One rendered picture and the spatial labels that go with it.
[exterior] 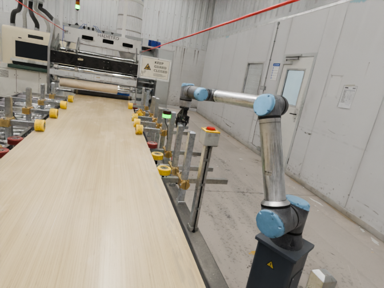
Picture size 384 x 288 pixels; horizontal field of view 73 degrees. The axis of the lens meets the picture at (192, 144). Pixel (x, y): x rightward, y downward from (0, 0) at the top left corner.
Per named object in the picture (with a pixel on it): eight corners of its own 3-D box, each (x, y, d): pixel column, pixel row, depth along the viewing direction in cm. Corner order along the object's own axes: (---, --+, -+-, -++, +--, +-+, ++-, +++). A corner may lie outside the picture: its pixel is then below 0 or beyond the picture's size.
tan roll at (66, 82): (150, 97, 420) (151, 90, 416) (151, 98, 408) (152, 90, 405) (52, 84, 375) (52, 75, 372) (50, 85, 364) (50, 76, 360)
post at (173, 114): (166, 171, 203) (175, 111, 190) (167, 173, 199) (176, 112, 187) (162, 171, 202) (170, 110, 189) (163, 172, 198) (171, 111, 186)
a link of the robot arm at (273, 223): (299, 234, 136) (289, 92, 136) (281, 244, 124) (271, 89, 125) (272, 228, 147) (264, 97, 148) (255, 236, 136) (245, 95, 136)
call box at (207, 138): (212, 144, 124) (215, 128, 122) (217, 148, 117) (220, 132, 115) (198, 143, 121) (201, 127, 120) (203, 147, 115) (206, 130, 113)
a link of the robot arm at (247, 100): (299, 98, 144) (214, 87, 193) (287, 96, 136) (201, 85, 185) (294, 118, 146) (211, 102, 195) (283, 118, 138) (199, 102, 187)
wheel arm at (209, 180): (224, 183, 166) (226, 177, 165) (227, 186, 163) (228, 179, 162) (158, 181, 153) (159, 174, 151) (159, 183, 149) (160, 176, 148)
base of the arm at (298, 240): (278, 227, 165) (282, 214, 163) (307, 243, 153) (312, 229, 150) (262, 236, 152) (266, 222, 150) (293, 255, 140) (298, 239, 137)
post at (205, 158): (195, 226, 133) (210, 143, 122) (198, 231, 129) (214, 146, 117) (187, 226, 132) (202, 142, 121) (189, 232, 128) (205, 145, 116)
